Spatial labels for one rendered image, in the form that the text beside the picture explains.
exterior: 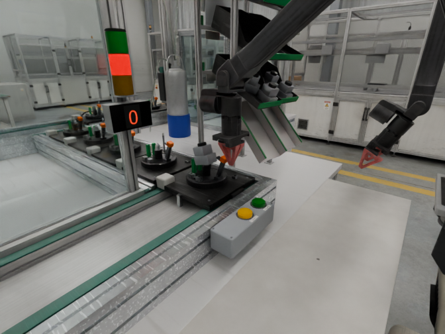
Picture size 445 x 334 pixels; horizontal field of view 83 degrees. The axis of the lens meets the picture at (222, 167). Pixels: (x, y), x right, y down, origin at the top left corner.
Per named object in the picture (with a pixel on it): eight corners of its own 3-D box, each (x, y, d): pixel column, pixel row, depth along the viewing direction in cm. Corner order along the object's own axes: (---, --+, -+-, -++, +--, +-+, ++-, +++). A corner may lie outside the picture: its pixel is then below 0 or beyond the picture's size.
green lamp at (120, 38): (132, 54, 64) (130, 32, 63) (114, 53, 61) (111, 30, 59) (122, 54, 67) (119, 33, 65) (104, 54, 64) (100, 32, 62)
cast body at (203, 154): (217, 160, 83) (212, 140, 82) (208, 164, 80) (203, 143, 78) (200, 162, 89) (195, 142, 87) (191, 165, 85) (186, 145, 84)
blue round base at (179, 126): (195, 134, 181) (194, 113, 175) (179, 139, 169) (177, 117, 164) (180, 131, 190) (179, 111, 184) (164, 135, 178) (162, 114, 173)
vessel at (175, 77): (193, 113, 175) (190, 54, 160) (177, 116, 165) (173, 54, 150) (179, 111, 183) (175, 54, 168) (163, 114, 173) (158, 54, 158)
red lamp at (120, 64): (135, 74, 66) (132, 54, 64) (118, 75, 63) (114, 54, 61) (124, 73, 69) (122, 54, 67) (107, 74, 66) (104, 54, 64)
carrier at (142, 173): (201, 165, 103) (200, 135, 98) (153, 186, 86) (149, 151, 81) (163, 153, 117) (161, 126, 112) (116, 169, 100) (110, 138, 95)
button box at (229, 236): (273, 221, 76) (275, 203, 73) (231, 260, 61) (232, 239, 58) (253, 213, 80) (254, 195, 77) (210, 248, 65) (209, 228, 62)
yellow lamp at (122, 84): (138, 94, 68) (135, 75, 66) (120, 95, 65) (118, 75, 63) (127, 93, 71) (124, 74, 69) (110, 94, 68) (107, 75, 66)
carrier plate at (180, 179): (255, 182, 88) (255, 177, 88) (210, 211, 71) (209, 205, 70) (204, 166, 102) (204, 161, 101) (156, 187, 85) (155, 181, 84)
